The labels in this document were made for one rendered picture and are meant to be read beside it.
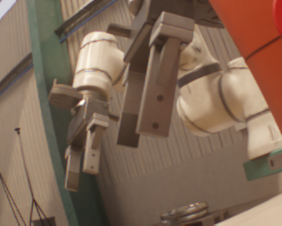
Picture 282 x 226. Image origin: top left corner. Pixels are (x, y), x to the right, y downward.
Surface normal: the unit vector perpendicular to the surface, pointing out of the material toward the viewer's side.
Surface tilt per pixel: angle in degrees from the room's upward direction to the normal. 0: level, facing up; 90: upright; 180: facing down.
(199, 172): 90
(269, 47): 97
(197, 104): 100
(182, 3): 97
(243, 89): 91
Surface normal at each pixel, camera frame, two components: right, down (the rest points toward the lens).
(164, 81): 0.11, 0.34
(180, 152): -0.62, 0.00
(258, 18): -0.78, 0.21
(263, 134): -0.75, -0.32
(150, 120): 0.22, -0.16
